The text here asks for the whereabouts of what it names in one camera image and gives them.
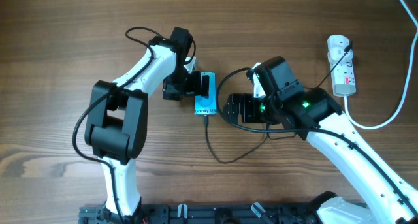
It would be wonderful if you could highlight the blue smartphone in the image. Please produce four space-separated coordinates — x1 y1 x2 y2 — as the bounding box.
194 72 217 116

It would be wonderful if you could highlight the black charging cable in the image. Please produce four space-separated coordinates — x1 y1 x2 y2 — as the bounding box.
203 42 354 165

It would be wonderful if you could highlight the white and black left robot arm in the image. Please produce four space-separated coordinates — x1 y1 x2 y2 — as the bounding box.
81 27 209 220

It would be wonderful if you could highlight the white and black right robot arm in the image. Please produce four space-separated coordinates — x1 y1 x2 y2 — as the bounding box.
242 56 417 223

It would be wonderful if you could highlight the white charger adapter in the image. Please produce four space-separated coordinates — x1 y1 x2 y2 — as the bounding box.
328 44 350 62

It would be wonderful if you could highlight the white power strip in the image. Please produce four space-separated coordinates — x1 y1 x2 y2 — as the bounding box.
327 35 356 97

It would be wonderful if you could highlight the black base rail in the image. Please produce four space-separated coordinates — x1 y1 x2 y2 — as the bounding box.
78 202 321 224

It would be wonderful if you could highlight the white power cord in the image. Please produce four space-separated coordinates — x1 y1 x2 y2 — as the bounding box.
342 0 418 131

